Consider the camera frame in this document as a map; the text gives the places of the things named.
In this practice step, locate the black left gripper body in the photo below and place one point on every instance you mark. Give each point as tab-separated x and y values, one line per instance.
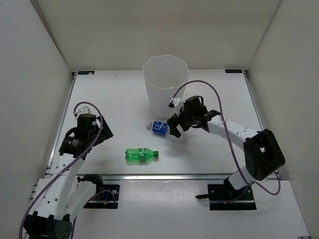
92	135

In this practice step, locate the white octagonal plastic bin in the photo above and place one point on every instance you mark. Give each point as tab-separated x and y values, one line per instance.
163	76

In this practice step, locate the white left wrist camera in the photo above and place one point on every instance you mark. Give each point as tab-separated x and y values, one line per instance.
83	110

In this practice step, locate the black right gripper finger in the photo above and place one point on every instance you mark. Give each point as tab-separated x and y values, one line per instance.
176	131
174	121

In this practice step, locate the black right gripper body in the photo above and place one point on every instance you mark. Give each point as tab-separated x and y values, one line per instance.
188	118

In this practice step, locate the green plastic soda bottle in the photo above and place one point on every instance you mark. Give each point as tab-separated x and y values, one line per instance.
140	155

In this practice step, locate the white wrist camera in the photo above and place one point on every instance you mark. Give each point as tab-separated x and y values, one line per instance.
83	110
175	103

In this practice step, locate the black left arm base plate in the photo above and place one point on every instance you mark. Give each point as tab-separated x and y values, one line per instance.
109	199

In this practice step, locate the clear bottle blue label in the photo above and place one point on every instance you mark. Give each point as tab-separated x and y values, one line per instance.
158	127

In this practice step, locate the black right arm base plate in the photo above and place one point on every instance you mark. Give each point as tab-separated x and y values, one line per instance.
222	198

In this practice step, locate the dark table sticker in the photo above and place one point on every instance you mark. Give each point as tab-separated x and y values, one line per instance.
86	73
233	71

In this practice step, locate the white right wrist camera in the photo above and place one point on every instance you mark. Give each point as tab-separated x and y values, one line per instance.
175	103

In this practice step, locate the dark right table sticker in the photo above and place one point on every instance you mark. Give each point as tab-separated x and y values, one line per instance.
233	71

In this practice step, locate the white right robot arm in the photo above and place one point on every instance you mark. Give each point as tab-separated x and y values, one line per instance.
262	153

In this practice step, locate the dark left table sticker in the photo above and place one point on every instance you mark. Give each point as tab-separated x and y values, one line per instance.
86	73

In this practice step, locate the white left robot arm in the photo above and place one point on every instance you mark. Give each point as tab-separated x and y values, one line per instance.
53	211

